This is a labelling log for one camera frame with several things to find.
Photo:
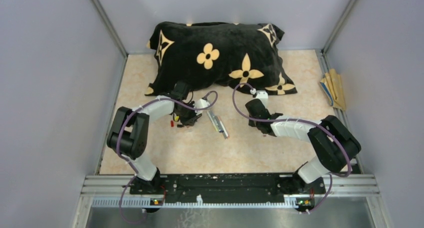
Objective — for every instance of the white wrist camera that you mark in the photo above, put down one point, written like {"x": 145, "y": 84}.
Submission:
{"x": 261, "y": 95}
{"x": 201, "y": 105}

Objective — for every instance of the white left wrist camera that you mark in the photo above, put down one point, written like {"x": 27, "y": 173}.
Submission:
{"x": 201, "y": 105}

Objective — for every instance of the black pillow with cream flowers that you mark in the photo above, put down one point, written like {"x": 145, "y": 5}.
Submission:
{"x": 240, "y": 56}

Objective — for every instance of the white pen with light-green cap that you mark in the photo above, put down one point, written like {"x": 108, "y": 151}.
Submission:
{"x": 213, "y": 120}

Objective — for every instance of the aluminium front frame rail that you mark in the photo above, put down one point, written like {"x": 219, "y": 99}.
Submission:
{"x": 113, "y": 191}

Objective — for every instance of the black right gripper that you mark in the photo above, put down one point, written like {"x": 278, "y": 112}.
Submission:
{"x": 251, "y": 122}

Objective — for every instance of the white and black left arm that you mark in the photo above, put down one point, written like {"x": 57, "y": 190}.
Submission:
{"x": 129, "y": 130}

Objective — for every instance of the white pen with blue end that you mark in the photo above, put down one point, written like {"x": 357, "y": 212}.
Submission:
{"x": 218, "y": 123}

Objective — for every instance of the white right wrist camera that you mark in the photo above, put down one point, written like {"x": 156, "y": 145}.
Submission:
{"x": 261, "y": 95}

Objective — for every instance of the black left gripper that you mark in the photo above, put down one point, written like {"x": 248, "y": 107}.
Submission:
{"x": 192, "y": 120}

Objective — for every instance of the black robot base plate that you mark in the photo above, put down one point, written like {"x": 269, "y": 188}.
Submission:
{"x": 235, "y": 188}

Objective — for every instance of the aluminium wall rail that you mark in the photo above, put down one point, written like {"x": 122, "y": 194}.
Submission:
{"x": 109, "y": 27}

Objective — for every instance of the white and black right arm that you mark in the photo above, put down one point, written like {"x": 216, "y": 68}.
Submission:
{"x": 334, "y": 145}

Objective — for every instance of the folded yellow and blue cloth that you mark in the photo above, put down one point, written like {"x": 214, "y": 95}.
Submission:
{"x": 332, "y": 87}

